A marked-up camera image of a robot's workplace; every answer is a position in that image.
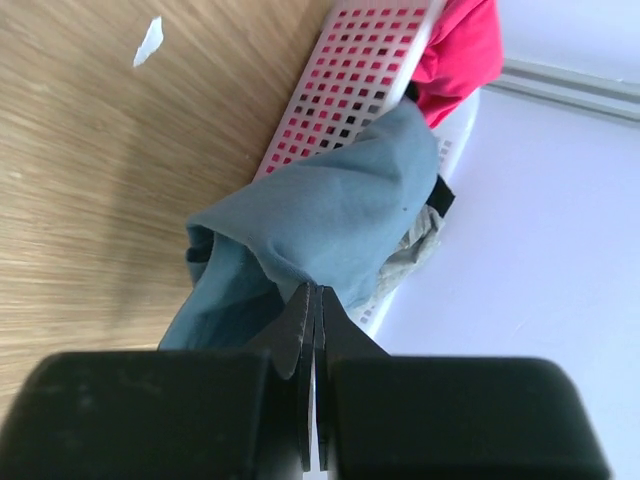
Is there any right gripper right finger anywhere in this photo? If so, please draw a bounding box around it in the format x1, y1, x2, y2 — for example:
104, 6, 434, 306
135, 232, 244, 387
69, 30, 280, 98
317, 287, 611, 479

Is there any red t-shirt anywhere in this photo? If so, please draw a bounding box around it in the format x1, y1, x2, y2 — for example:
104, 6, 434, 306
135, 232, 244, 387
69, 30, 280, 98
411, 0, 504, 128

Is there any grey t-shirt black trim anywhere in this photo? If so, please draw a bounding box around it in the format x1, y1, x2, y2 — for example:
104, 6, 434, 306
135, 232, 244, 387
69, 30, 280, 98
367, 176, 455, 308

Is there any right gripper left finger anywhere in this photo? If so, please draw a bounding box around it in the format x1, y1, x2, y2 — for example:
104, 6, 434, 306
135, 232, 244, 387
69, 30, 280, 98
1, 285, 313, 479

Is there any white plastic laundry basket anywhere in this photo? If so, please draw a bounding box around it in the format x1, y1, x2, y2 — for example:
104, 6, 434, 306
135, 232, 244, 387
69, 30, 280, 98
252, 0, 484, 341

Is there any right aluminium corner post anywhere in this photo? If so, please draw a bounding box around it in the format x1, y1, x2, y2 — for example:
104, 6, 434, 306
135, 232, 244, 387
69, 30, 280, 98
489, 59, 639, 124

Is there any blue-grey t-shirt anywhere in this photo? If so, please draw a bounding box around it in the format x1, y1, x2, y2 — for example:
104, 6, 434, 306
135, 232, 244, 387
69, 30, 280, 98
159, 100, 439, 351

